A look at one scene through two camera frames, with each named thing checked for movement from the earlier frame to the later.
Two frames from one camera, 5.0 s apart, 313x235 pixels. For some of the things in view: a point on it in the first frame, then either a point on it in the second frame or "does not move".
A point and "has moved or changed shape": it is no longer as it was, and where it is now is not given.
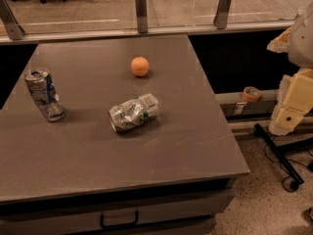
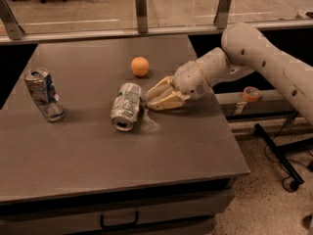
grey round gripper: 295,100 to 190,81
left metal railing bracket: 14,28 does not move
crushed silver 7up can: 134,112 has moved or changed shape
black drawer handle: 103,226 does not move
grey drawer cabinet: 175,210 does not move
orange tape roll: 251,94 does not move
